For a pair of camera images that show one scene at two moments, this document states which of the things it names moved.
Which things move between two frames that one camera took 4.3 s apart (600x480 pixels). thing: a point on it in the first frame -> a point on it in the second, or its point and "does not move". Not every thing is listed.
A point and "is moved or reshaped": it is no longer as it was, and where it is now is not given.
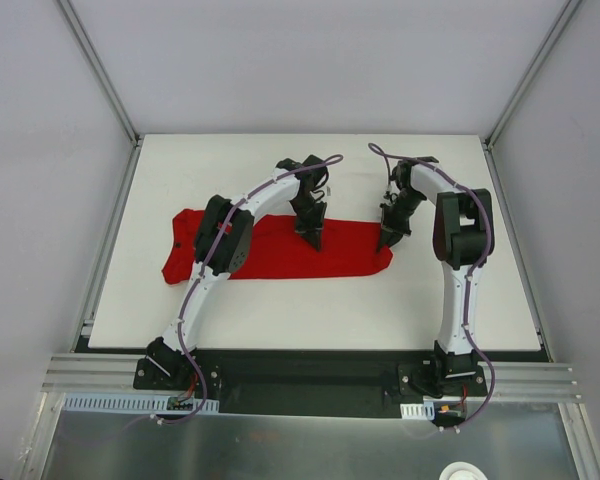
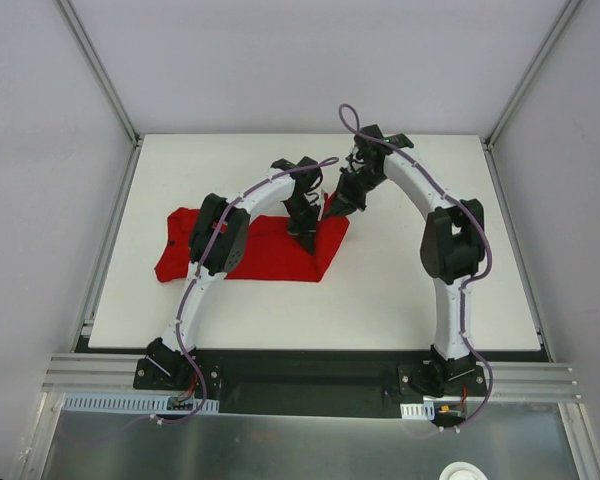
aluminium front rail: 500,381 does not move
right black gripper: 393,223 -> 348,193
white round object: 461,471 does not move
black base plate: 327,383 does not move
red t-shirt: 277,250 is moved or reshaped
